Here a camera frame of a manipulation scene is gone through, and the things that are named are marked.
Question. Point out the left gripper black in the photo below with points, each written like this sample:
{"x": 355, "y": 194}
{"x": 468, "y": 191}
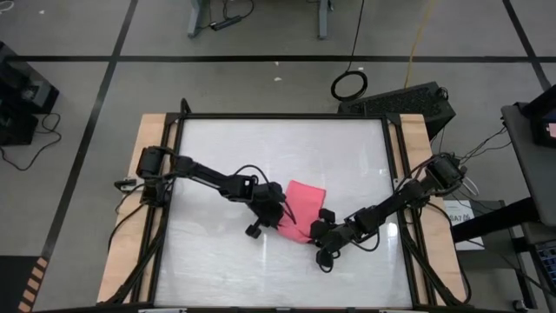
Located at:
{"x": 269, "y": 204}

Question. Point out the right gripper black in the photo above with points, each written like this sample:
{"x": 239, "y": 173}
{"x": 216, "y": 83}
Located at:
{"x": 332, "y": 237}

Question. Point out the pink towel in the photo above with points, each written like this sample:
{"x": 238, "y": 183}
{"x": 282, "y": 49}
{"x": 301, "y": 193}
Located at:
{"x": 306, "y": 202}

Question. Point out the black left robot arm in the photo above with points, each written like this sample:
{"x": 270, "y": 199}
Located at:
{"x": 204, "y": 174}

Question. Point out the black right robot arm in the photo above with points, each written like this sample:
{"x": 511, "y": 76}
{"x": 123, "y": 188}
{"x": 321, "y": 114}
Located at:
{"x": 404, "y": 195}

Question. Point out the white paper label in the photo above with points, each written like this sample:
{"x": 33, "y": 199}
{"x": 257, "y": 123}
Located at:
{"x": 460, "y": 208}

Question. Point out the light wooden side board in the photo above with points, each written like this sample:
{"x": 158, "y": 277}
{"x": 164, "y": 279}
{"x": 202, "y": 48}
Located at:
{"x": 415, "y": 130}
{"x": 147, "y": 130}

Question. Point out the black table clamp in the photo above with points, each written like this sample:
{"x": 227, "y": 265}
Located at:
{"x": 126, "y": 184}

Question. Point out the black perforated computer tower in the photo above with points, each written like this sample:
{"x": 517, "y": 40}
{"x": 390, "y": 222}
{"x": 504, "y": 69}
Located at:
{"x": 404, "y": 102}

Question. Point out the black desk base beam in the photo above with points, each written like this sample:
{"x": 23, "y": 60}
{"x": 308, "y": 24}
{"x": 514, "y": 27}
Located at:
{"x": 499, "y": 219}

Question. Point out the black power strip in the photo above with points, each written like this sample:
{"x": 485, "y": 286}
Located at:
{"x": 226, "y": 22}

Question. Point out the grey desk leg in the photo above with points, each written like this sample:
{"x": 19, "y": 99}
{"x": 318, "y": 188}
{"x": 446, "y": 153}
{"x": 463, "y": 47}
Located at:
{"x": 195, "y": 21}
{"x": 323, "y": 21}

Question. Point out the grey desk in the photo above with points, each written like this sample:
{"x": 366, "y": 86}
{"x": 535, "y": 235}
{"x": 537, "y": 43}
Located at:
{"x": 530, "y": 165}

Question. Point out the blue keyboard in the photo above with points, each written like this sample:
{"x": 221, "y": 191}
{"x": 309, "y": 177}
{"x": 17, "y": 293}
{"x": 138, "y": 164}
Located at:
{"x": 548, "y": 261}

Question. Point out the black monitor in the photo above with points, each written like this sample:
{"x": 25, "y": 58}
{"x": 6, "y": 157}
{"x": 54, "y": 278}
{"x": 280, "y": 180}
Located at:
{"x": 543, "y": 113}

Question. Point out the black box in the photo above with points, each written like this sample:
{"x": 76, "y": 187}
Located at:
{"x": 17, "y": 128}

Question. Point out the black mat with orange stripes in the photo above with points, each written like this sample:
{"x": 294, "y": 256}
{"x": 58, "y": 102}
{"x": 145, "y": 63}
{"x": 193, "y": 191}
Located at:
{"x": 17, "y": 282}

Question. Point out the black equipment case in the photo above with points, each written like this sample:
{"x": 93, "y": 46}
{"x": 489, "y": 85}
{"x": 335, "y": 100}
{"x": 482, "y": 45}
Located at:
{"x": 26, "y": 87}

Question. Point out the black table frame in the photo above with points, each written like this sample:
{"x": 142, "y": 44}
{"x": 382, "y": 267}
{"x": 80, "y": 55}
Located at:
{"x": 282, "y": 116}

